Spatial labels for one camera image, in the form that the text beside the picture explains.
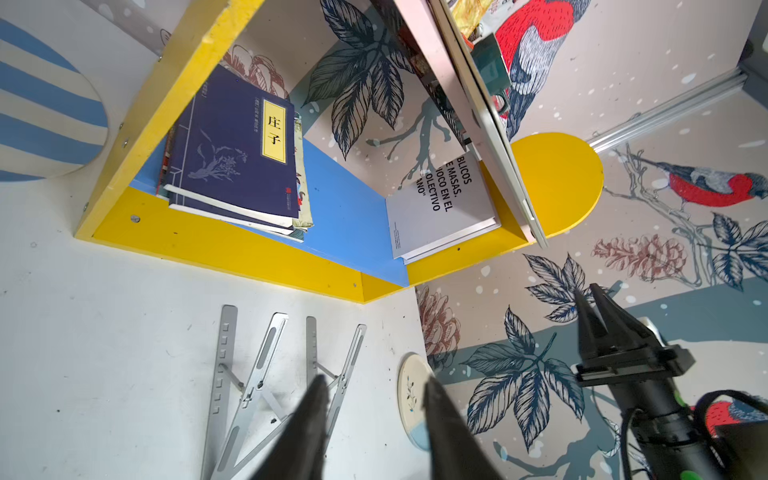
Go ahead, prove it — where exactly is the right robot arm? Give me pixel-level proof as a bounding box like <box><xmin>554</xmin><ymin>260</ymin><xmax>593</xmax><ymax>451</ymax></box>
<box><xmin>574</xmin><ymin>284</ymin><xmax>767</xmax><ymax>479</ymax></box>

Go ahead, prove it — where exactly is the dark blue book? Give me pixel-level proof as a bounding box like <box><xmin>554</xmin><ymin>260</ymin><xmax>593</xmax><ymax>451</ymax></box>
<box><xmin>161</xmin><ymin>65</ymin><xmax>300</xmax><ymax>236</ymax></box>

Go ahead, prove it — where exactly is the silver folding laptop stand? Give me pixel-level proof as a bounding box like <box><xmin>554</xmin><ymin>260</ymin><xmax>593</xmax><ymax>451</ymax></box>
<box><xmin>200</xmin><ymin>305</ymin><xmax>367</xmax><ymax>479</ymax></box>

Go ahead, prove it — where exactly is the dark green mug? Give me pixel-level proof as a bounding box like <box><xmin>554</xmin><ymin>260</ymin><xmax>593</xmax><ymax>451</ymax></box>
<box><xmin>471</xmin><ymin>33</ymin><xmax>511</xmax><ymax>115</ymax></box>

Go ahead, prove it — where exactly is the cream and blue plate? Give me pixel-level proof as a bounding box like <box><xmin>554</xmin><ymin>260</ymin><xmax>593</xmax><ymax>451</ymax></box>
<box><xmin>396</xmin><ymin>352</ymin><xmax>433</xmax><ymax>452</ymax></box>

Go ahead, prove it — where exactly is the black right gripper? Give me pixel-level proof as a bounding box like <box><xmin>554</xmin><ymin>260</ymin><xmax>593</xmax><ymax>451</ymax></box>
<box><xmin>574</xmin><ymin>283</ymin><xmax>695</xmax><ymax>420</ymax></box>

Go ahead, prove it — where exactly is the blue striped round plate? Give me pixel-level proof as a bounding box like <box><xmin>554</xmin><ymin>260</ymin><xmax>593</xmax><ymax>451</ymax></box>
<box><xmin>1</xmin><ymin>19</ymin><xmax>109</xmax><ymax>182</ymax></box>

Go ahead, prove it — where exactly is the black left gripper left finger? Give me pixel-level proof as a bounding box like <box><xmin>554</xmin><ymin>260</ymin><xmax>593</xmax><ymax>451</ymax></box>
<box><xmin>252</xmin><ymin>375</ymin><xmax>329</xmax><ymax>480</ymax></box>

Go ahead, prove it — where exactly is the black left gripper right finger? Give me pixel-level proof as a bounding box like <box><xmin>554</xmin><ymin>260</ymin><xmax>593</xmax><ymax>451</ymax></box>
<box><xmin>424</xmin><ymin>377</ymin><xmax>501</xmax><ymax>480</ymax></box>

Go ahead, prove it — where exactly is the yellow wooden shelf unit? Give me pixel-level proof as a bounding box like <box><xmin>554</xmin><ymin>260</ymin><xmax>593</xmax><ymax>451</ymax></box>
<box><xmin>73</xmin><ymin>0</ymin><xmax>606</xmax><ymax>305</ymax></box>

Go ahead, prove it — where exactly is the white book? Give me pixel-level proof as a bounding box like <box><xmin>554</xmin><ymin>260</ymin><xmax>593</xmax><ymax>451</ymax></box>
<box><xmin>386</xmin><ymin>151</ymin><xmax>501</xmax><ymax>264</ymax></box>

